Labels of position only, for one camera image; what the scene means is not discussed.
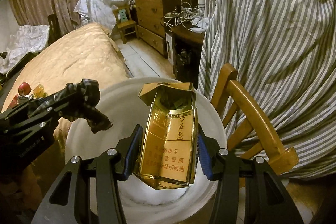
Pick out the gold cigarette pack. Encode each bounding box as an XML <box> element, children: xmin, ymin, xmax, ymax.
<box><xmin>134</xmin><ymin>82</ymin><xmax>198</xmax><ymax>190</ymax></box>

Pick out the white trash bucket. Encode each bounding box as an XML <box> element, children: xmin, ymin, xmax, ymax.
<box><xmin>65</xmin><ymin>78</ymin><xmax>227</xmax><ymax>223</ymax></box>

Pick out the yellow plastic wrapped item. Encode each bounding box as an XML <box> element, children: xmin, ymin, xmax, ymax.
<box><xmin>33</xmin><ymin>84</ymin><xmax>47</xmax><ymax>98</ymax></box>

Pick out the red apple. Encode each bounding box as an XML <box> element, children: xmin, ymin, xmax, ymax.
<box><xmin>18</xmin><ymin>82</ymin><xmax>31</xmax><ymax>96</ymax></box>

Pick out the red flat box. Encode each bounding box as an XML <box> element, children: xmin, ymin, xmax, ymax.
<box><xmin>8</xmin><ymin>94</ymin><xmax>18</xmax><ymax>109</ymax></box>

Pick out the silver plastic sheet left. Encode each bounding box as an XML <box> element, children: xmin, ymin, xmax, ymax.
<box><xmin>1</xmin><ymin>25</ymin><xmax>50</xmax><ymax>75</ymax></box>

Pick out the tan bed cover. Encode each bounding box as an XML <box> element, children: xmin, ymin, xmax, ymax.
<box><xmin>0</xmin><ymin>22</ymin><xmax>132</xmax><ymax>140</ymax></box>

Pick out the small wooden chair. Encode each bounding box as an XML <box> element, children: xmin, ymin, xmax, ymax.
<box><xmin>113</xmin><ymin>6</ymin><xmax>139</xmax><ymax>44</ymax></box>

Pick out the dark wooden side table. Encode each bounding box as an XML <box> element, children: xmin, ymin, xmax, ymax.
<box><xmin>171</xmin><ymin>25</ymin><xmax>205</xmax><ymax>89</ymax></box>

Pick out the wooden chest of drawers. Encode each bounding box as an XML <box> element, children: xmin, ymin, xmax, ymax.
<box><xmin>135</xmin><ymin>0</ymin><xmax>198</xmax><ymax>57</ymax></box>

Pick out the striped cloth cover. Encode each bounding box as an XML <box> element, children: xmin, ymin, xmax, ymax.
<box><xmin>198</xmin><ymin>0</ymin><xmax>335</xmax><ymax>180</ymax></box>

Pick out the tangle of white cables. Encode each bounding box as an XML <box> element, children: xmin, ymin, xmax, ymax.
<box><xmin>163</xmin><ymin>0</ymin><xmax>211</xmax><ymax>30</ymax></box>

